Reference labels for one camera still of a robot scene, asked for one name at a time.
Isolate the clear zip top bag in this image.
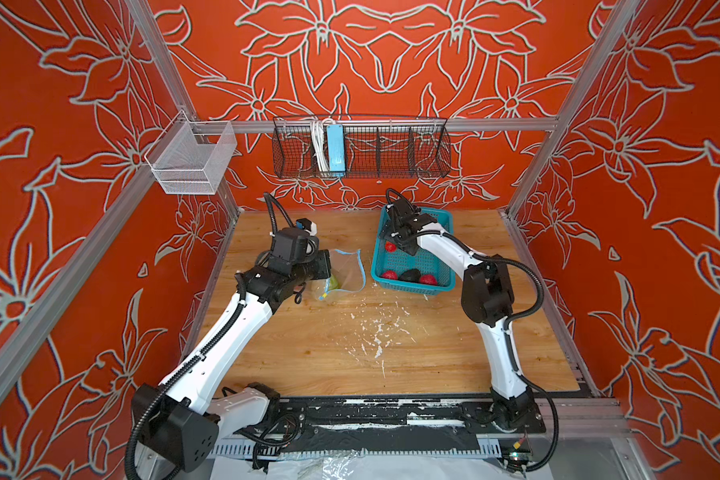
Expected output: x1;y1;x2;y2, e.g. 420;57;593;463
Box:
317;249;367;301

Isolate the white cable bundle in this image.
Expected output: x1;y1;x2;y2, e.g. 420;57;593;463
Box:
310;119;329;175

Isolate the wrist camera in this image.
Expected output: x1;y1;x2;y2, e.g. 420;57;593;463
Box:
388;197;420;230
267;218;319;275

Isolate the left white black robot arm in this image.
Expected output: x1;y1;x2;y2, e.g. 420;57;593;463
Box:
124;194;331;479

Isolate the teal plastic basket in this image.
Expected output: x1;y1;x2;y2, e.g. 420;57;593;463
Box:
371;208;456;296

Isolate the clear acrylic wall bin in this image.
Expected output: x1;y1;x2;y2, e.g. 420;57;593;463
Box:
145;110;238;195

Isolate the green cabbage toy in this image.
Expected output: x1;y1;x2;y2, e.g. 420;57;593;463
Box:
326;275;341;291

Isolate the dark avocado toy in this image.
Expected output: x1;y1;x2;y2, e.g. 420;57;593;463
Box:
398;268;422;283

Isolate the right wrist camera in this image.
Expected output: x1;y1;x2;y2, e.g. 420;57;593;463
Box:
388;197;420;230

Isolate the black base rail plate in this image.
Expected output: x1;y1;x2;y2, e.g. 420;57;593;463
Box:
250;393;555;460

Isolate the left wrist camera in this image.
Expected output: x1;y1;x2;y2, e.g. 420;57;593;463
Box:
267;218;319;275

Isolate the black wire wall basket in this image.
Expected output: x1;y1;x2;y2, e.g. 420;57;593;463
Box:
272;114;452;180

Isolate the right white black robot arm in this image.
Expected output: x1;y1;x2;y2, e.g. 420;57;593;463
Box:
380;188;560;476

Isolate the light blue box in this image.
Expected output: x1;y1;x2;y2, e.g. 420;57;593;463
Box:
326;123;346;177

